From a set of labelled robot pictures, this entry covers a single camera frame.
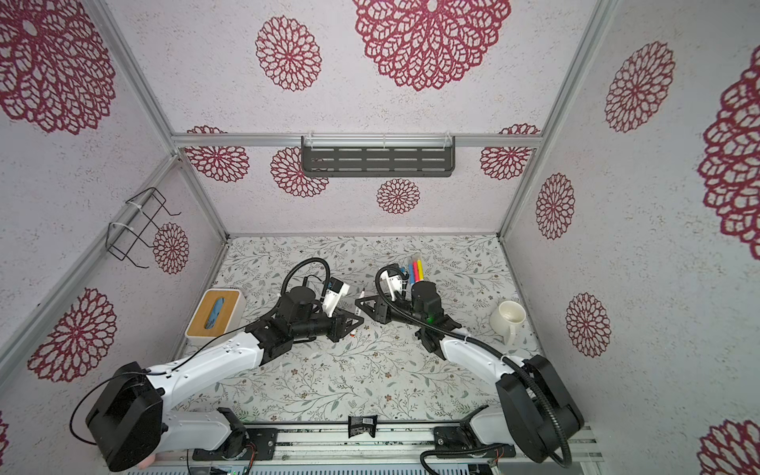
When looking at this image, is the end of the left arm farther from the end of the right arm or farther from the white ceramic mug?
the white ceramic mug

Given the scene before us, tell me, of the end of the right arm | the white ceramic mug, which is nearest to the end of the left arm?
the end of the right arm

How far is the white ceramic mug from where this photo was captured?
893mm
